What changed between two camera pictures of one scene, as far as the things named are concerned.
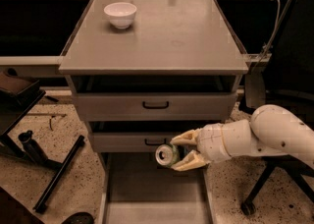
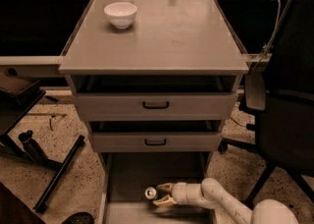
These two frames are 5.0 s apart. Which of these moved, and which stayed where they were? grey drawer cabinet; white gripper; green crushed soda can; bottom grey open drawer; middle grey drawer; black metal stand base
Moved: green crushed soda can; white gripper
Stayed: bottom grey open drawer; grey drawer cabinet; middle grey drawer; black metal stand base
